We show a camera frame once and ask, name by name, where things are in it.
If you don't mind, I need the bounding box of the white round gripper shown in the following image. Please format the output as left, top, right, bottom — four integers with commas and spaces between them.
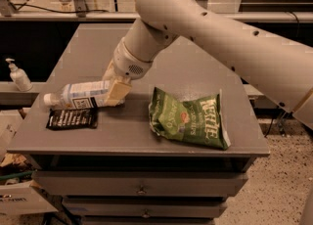
102, 38, 153, 107

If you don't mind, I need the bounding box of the clear blue plastic water bottle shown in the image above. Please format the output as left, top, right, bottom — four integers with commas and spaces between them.
43, 80, 110, 110

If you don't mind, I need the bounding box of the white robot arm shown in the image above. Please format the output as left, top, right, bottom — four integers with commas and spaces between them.
103, 0, 313, 129

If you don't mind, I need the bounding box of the black rxbar chocolate bar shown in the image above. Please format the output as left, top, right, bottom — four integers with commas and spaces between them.
46, 109, 98, 130

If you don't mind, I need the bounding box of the white pump dispenser bottle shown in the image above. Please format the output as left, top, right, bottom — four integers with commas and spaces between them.
6, 58, 32, 92

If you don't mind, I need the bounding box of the grey drawer cabinet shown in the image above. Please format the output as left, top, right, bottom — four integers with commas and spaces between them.
8, 37, 269, 225

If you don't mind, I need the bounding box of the green kettle chips bag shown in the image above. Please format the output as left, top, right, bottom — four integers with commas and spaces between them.
149, 88, 231, 150

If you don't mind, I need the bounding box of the top drawer knob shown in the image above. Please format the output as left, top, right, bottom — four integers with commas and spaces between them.
137, 186, 147, 196

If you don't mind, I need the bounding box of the drawer knob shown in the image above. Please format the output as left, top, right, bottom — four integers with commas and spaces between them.
137, 186, 147, 196
142, 210, 151, 218

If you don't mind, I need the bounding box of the white cardboard box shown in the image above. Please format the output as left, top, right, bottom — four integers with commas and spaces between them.
0, 181, 57, 215

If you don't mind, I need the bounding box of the black cable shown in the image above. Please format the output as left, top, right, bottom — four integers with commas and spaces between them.
9, 3, 111, 15

